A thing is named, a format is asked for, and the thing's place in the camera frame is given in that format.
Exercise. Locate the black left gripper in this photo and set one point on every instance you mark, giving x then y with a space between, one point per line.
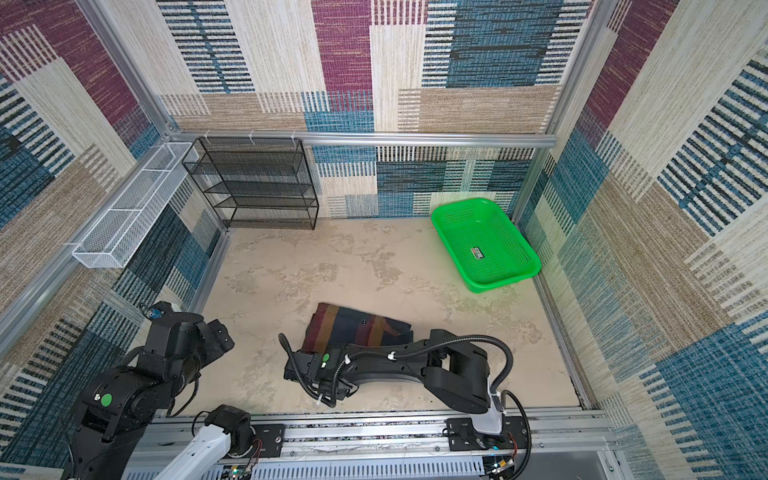
217 346

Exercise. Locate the plaid long sleeve shirt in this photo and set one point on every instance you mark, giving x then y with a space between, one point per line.
333 326

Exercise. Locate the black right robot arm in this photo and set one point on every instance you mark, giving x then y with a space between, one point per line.
463 372

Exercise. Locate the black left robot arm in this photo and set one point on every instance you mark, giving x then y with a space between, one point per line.
115 408

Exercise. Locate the aluminium back crossbar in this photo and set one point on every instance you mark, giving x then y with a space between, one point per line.
365 139

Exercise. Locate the green plastic basket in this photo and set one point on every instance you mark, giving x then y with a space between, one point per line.
486 247

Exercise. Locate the white wire mesh tray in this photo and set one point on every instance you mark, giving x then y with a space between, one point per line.
114 239

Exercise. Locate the black wire mesh shelf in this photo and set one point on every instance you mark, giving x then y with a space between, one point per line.
255 183

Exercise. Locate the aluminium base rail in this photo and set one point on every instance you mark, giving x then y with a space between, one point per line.
550 443

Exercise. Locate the aluminium frame post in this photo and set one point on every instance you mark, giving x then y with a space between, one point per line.
573 78

